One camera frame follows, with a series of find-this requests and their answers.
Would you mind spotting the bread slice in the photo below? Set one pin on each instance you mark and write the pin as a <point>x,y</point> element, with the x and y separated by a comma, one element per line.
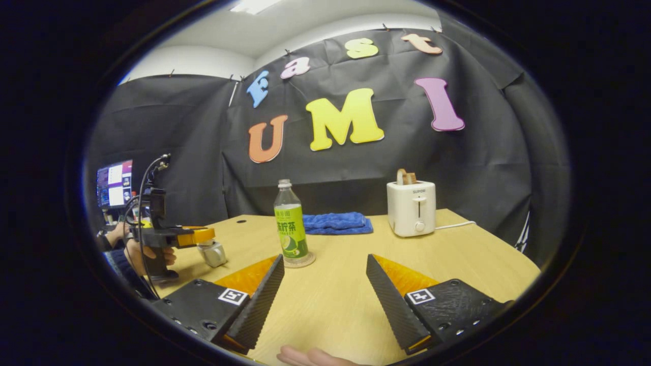
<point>406,177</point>

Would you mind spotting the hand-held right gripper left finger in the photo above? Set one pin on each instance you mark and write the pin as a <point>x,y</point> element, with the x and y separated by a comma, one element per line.
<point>259,300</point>

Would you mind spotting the white toaster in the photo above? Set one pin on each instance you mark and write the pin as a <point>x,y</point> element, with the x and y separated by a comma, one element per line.
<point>411,208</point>

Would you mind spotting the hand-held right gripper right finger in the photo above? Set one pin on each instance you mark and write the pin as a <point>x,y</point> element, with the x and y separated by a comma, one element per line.
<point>389,300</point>

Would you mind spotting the blue towel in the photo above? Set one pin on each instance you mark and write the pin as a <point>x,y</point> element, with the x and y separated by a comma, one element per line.
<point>335,223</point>

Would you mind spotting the white ceramic teacup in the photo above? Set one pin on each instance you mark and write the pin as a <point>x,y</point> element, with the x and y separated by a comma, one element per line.
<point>216,255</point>

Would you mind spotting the ceiling light panel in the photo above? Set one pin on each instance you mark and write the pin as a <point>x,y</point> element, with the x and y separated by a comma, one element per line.
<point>254,5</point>

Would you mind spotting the black backdrop cloth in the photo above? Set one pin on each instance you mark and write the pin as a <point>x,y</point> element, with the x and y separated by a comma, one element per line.
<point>178,127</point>

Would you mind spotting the green label water bottle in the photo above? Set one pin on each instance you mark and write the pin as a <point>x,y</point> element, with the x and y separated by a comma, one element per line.
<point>291,223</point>

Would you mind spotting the white teacup lid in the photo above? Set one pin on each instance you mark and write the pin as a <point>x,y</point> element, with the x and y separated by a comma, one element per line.
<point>205,245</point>

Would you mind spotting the computer monitor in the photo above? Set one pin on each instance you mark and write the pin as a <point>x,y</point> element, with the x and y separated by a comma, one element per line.
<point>115,184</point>

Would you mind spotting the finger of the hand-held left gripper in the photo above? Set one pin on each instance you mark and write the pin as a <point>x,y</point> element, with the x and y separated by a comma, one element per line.
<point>196,236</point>

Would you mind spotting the round wooden coaster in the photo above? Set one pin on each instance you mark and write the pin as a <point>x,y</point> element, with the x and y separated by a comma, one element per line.
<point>305,261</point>

